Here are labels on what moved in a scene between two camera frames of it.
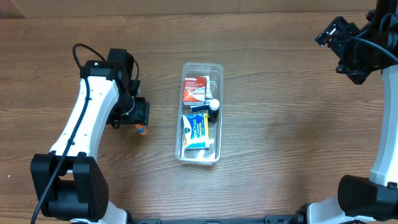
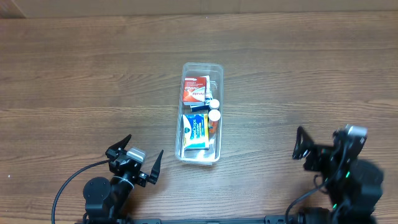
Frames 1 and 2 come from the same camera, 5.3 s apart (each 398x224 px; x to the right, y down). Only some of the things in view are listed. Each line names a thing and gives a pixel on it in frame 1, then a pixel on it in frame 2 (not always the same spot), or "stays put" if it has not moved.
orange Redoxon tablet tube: x=142 y=129 -> x=214 y=116
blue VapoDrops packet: x=196 y=130 stays put
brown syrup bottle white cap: x=213 y=109 stays put
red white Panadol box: x=194 y=89 stays put
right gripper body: x=337 y=34 -> x=315 y=155
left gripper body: x=138 y=113 -> x=130 y=168
